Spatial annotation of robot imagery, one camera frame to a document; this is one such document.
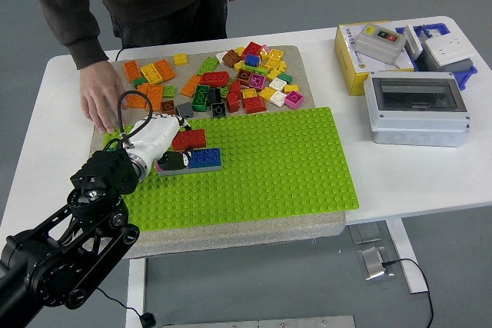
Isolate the person's right hand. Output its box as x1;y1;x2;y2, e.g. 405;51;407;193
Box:
79;61;128;135

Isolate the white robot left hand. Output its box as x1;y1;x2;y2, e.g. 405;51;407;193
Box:
122;112;195;174

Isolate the lime green studded baseplate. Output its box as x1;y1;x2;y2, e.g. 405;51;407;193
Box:
102;106;361;232

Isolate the small grey toy brick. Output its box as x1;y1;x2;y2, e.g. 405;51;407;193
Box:
176;101;195;119

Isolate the yellow long toy brick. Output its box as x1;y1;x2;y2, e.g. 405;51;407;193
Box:
140;63;165;85

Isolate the red square toy brick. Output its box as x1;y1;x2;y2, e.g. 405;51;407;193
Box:
243;95;268;115
241;41;264;58

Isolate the red long toy brick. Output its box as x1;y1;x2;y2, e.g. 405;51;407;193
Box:
198;71;231;88

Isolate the lime green long toy brick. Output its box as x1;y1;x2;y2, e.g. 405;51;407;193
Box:
196;56;221;76

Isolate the magenta square toy brick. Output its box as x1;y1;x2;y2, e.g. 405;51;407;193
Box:
248;73;268;91

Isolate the pink square toy brick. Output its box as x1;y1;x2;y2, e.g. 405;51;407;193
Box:
284;90;306;111

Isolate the grey-brown foam mat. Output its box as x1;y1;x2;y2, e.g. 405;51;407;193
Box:
88;44;347;260

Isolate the yellow cardboard box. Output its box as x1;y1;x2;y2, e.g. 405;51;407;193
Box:
333;21;417;97

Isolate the white table leg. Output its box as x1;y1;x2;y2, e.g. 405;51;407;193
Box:
125;257;148;328
385;217;431;295

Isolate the long metal floor plate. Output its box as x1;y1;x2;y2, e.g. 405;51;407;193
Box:
161;315;357;328

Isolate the flat metal floor plate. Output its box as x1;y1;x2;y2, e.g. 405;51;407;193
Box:
348;223;384;245

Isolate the grey junction box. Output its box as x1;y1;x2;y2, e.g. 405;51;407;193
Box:
416;49;474;74

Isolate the blue plastic bin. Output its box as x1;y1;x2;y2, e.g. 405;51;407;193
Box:
394;22;479;91

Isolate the metal floor socket box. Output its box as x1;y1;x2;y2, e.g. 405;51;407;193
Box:
356;245;397;282

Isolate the grey push-button switch box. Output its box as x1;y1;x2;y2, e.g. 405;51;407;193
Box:
354;24;407;66

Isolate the white switch plate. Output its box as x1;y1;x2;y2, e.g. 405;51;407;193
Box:
402;24;425;58

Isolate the white wall socket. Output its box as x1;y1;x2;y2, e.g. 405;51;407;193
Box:
421;35;478;68

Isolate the grey distribution enclosure clear lid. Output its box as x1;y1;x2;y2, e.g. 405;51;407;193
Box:
363;71;471;148

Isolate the black power cable with plug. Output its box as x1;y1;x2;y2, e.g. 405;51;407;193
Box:
380;257;435;328

